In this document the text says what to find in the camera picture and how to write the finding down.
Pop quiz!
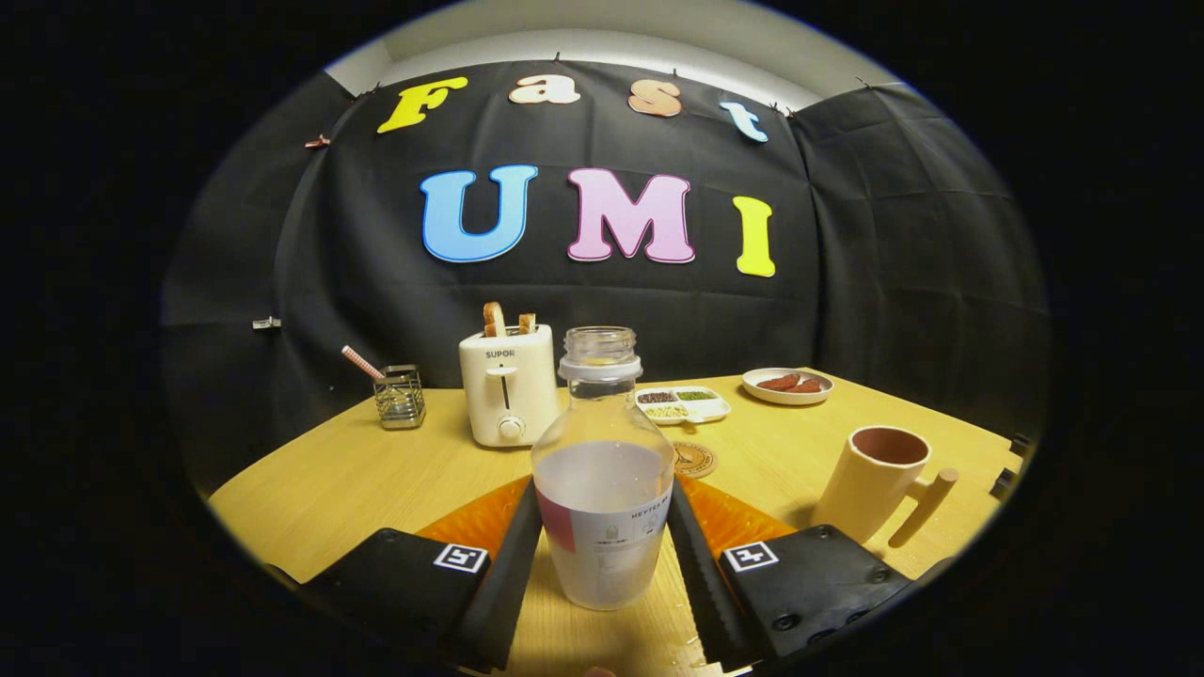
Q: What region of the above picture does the wire mesh basket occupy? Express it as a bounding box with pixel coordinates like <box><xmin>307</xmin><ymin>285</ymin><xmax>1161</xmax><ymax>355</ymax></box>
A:
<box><xmin>373</xmin><ymin>365</ymin><xmax>427</xmax><ymax>431</ymax></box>

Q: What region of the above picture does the white toaster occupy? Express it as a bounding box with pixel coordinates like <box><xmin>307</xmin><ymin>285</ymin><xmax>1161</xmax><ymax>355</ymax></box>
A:
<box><xmin>459</xmin><ymin>323</ymin><xmax>562</xmax><ymax>449</ymax></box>

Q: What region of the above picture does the clear juice bottle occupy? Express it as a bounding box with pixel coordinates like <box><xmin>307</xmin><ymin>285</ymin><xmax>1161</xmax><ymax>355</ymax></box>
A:
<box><xmin>531</xmin><ymin>325</ymin><xmax>676</xmax><ymax>612</ymax></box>

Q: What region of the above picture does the round wooden coaster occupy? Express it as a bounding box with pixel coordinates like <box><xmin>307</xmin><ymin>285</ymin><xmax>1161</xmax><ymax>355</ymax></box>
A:
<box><xmin>672</xmin><ymin>441</ymin><xmax>719</xmax><ymax>480</ymax></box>

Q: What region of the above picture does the wooden table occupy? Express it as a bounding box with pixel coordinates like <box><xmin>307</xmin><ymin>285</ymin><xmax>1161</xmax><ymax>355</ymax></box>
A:
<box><xmin>207</xmin><ymin>369</ymin><xmax>1026</xmax><ymax>677</ymax></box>

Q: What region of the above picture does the white plate of red food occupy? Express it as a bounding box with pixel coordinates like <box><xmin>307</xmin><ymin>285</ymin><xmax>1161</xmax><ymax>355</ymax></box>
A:
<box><xmin>741</xmin><ymin>367</ymin><xmax>835</xmax><ymax>406</ymax></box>

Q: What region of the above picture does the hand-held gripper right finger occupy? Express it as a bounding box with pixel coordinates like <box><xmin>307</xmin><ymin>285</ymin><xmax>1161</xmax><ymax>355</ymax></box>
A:
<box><xmin>666</xmin><ymin>475</ymin><xmax>951</xmax><ymax>674</ymax></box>

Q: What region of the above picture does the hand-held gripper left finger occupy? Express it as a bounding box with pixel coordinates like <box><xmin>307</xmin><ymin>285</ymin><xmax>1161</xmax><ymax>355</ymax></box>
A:
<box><xmin>282</xmin><ymin>475</ymin><xmax>545</xmax><ymax>674</ymax></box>

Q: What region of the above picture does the black backdrop cloth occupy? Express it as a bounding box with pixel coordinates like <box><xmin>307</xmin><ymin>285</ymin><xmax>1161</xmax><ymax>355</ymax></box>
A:
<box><xmin>160</xmin><ymin>58</ymin><xmax>1050</xmax><ymax>495</ymax></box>

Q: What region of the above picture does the white divided dish of beans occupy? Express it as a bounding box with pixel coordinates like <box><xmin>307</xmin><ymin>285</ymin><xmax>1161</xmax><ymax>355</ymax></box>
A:
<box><xmin>635</xmin><ymin>385</ymin><xmax>732</xmax><ymax>426</ymax></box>

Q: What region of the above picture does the cream cup with wooden handle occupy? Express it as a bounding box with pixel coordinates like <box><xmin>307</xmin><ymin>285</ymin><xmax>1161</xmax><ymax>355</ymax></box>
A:
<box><xmin>811</xmin><ymin>425</ymin><xmax>960</xmax><ymax>549</ymax></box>

